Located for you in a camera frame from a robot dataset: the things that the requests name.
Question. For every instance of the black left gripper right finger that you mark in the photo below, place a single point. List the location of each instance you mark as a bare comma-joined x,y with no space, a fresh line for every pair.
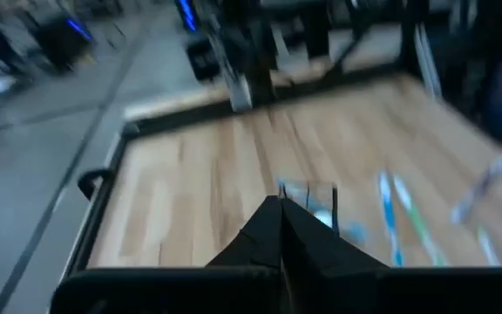
316,253

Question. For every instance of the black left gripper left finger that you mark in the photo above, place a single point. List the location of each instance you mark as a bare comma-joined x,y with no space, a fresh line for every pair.
259,244

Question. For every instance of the blue toothbrush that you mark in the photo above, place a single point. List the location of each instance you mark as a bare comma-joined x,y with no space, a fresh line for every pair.
316,205
388,209

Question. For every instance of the green toothbrush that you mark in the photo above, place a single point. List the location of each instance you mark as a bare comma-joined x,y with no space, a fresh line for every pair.
488,248
416,222

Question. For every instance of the toothbrushes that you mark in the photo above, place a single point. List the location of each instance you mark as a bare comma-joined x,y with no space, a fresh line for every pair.
479,189

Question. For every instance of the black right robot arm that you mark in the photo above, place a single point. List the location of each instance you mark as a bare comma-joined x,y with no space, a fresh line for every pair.
259,65

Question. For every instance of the silver aluminium profile bar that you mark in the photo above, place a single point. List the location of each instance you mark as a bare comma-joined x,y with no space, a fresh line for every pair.
427,65

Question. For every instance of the black computer tower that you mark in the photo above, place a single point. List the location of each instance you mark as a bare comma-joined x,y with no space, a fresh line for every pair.
59,43

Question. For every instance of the black aluminium table frame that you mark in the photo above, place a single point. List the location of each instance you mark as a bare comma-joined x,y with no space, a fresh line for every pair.
181,121

